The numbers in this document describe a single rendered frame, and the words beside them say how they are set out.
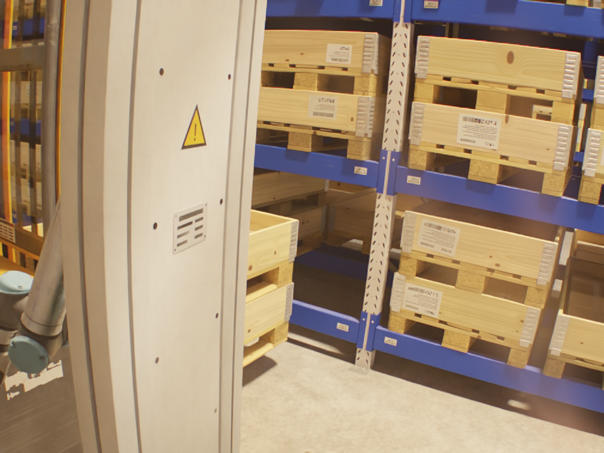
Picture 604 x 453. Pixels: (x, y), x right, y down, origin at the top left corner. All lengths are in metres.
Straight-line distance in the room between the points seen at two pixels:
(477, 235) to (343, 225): 1.86
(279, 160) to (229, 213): 2.35
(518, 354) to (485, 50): 1.52
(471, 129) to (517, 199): 0.40
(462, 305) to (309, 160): 1.14
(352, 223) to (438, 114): 1.85
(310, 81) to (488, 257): 1.33
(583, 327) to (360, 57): 1.77
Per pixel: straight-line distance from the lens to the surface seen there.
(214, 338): 0.78
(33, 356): 1.13
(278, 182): 3.65
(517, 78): 2.61
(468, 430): 2.76
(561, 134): 2.57
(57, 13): 1.69
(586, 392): 2.90
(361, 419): 2.69
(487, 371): 2.91
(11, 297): 1.27
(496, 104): 2.62
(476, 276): 2.74
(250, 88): 0.75
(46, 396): 1.86
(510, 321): 2.77
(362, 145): 2.81
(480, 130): 2.63
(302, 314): 3.20
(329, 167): 2.92
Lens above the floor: 1.51
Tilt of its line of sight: 16 degrees down
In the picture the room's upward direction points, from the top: 5 degrees clockwise
